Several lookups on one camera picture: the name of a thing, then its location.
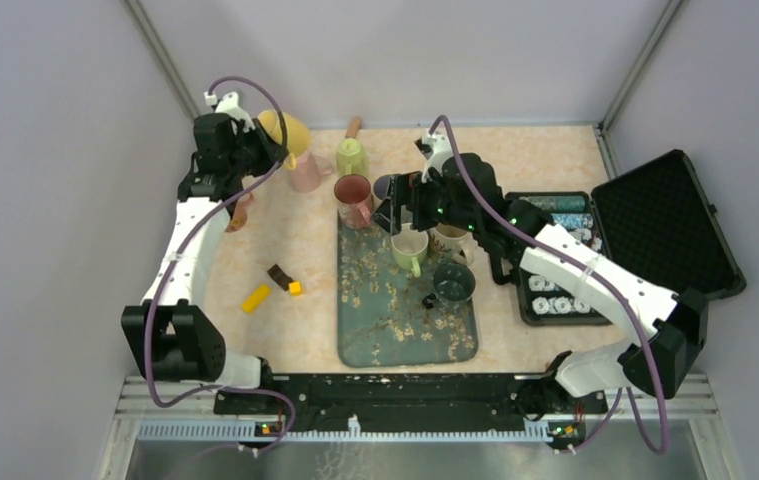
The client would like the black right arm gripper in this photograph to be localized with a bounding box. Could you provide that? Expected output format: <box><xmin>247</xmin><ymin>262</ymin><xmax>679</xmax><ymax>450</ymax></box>
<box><xmin>370</xmin><ymin>167</ymin><xmax>479</xmax><ymax>236</ymax></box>

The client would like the yellow mug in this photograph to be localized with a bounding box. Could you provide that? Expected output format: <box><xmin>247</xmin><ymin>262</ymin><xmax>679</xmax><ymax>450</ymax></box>
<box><xmin>257</xmin><ymin>110</ymin><xmax>311</xmax><ymax>170</ymax></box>

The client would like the light green upside-down mug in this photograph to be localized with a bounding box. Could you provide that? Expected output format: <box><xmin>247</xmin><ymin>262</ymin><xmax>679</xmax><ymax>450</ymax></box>
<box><xmin>391</xmin><ymin>223</ymin><xmax>430</xmax><ymax>278</ymax></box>

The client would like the pink upside-down mug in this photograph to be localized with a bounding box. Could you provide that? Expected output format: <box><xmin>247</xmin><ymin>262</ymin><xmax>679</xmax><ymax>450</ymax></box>
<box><xmin>333</xmin><ymin>174</ymin><xmax>374</xmax><ymax>230</ymax></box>

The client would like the cream patterned mug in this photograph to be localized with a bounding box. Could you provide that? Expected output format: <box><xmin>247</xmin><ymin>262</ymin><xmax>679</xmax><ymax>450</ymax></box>
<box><xmin>430</xmin><ymin>224</ymin><xmax>475</xmax><ymax>266</ymax></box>

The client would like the dark teal mug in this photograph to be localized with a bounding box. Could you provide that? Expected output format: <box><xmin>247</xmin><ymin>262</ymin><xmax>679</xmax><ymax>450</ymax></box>
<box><xmin>421</xmin><ymin>263</ymin><xmax>476</xmax><ymax>310</ymax></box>

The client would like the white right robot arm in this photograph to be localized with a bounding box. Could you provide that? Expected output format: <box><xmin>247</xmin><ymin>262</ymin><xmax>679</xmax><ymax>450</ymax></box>
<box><xmin>373</xmin><ymin>153</ymin><xmax>708</xmax><ymax>412</ymax></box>

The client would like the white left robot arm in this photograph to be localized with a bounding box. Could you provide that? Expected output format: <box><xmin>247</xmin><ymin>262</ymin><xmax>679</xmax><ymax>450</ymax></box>
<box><xmin>120</xmin><ymin>113</ymin><xmax>287</xmax><ymax>414</ymax></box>

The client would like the pale pink tall mug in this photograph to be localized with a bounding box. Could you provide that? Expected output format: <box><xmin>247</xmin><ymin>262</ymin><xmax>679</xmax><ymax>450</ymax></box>
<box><xmin>284</xmin><ymin>150</ymin><xmax>335</xmax><ymax>193</ymax></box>

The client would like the terracotta mug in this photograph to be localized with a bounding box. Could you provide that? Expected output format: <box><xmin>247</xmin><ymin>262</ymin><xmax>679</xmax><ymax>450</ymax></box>
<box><xmin>225</xmin><ymin>193</ymin><xmax>254</xmax><ymax>233</ymax></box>

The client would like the tan cylinder block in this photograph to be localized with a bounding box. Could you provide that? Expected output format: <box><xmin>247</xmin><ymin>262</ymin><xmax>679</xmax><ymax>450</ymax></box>
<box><xmin>345</xmin><ymin>116</ymin><xmax>362</xmax><ymax>139</ymax></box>

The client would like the teal blossom-pattern tray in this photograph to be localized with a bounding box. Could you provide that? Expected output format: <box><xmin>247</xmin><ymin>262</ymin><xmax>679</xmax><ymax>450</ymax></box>
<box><xmin>337</xmin><ymin>223</ymin><xmax>479</xmax><ymax>368</ymax></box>

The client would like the small yellow cube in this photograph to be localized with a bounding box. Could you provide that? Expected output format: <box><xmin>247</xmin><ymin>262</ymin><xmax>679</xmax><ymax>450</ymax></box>
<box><xmin>288</xmin><ymin>281</ymin><xmax>304</xmax><ymax>297</ymax></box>

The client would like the dark brown block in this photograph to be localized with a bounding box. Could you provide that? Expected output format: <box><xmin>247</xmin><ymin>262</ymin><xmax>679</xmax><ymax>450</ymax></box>
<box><xmin>267</xmin><ymin>264</ymin><xmax>294</xmax><ymax>291</ymax></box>

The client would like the yellow wooden block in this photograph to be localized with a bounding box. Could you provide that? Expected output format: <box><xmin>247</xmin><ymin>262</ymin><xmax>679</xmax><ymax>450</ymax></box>
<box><xmin>241</xmin><ymin>284</ymin><xmax>271</xmax><ymax>314</ymax></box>

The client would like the black poker chip case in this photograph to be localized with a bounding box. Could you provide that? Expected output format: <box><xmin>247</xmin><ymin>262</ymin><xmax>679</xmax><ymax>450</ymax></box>
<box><xmin>505</xmin><ymin>150</ymin><xmax>746</xmax><ymax>300</ymax></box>

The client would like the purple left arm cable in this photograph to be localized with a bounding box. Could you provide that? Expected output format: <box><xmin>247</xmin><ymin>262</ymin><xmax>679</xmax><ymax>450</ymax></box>
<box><xmin>142</xmin><ymin>76</ymin><xmax>297</xmax><ymax>458</ymax></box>

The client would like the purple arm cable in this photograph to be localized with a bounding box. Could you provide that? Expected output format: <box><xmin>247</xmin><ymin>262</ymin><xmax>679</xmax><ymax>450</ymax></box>
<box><xmin>142</xmin><ymin>76</ymin><xmax>297</xmax><ymax>458</ymax></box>
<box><xmin>428</xmin><ymin>115</ymin><xmax>672</xmax><ymax>457</ymax></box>

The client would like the light green mug with handle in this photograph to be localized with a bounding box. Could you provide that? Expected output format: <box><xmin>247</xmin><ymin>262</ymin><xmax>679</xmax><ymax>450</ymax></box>
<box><xmin>336</xmin><ymin>138</ymin><xmax>368</xmax><ymax>177</ymax></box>

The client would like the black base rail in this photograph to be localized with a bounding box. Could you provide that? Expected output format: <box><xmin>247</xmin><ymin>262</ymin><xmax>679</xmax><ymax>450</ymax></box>
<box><xmin>213</xmin><ymin>373</ymin><xmax>608</xmax><ymax>433</ymax></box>

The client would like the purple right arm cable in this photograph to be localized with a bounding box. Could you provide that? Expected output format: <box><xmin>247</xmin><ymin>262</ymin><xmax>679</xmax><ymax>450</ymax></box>
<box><xmin>428</xmin><ymin>115</ymin><xmax>672</xmax><ymax>457</ymax></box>

